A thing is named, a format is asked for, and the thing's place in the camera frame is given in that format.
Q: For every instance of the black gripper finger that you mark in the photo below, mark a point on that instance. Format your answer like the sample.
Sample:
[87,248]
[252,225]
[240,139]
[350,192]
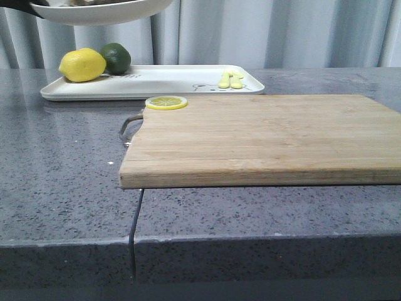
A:
[25,6]

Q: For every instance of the yellow lemon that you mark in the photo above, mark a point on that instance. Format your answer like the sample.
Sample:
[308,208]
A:
[82,65]

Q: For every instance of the wooden cutting board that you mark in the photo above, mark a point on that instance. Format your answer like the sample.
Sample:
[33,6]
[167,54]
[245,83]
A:
[265,140]

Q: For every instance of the green lime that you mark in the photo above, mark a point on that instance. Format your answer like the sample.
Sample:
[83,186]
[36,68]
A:
[117,57]

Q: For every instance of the white rectangular tray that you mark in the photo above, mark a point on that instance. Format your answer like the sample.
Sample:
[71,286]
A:
[144,81]

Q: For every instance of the grey curtain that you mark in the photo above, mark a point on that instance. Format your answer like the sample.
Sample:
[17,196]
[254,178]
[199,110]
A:
[251,34]

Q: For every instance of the metal cutting board handle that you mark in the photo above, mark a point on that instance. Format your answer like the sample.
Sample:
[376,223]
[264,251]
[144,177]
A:
[129,128]

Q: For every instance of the white round plate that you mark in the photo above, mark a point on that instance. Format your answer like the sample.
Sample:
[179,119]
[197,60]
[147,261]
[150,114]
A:
[116,13]

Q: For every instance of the white bread slice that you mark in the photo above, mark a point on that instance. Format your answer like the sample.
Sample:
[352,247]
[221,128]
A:
[93,2]

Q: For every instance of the lemon slice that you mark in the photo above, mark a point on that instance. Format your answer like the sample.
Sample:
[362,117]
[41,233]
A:
[166,102]

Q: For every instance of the yellow plastic knife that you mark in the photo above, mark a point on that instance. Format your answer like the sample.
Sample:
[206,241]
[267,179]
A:
[235,80]

